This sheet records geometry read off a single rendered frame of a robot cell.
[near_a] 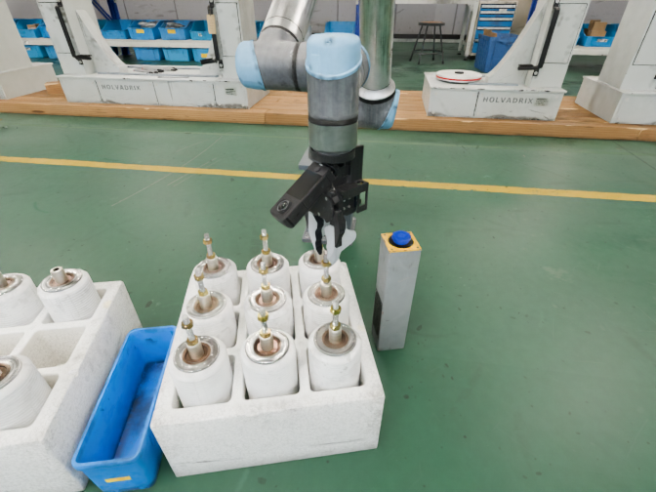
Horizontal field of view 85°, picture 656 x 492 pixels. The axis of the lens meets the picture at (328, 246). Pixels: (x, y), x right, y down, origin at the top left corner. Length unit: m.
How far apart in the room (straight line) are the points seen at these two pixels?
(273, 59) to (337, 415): 0.61
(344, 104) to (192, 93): 2.47
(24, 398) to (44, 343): 0.22
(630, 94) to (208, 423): 2.85
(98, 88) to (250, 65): 2.74
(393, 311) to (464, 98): 2.00
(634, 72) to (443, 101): 1.11
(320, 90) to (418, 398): 0.68
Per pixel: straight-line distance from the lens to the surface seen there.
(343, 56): 0.53
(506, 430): 0.93
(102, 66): 3.49
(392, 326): 0.91
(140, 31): 6.19
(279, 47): 0.66
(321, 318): 0.72
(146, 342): 0.97
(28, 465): 0.85
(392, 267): 0.78
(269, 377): 0.64
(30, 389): 0.80
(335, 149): 0.55
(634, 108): 3.05
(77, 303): 0.93
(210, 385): 0.67
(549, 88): 2.86
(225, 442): 0.74
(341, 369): 0.65
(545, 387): 1.03
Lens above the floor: 0.75
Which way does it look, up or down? 35 degrees down
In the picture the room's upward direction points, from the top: straight up
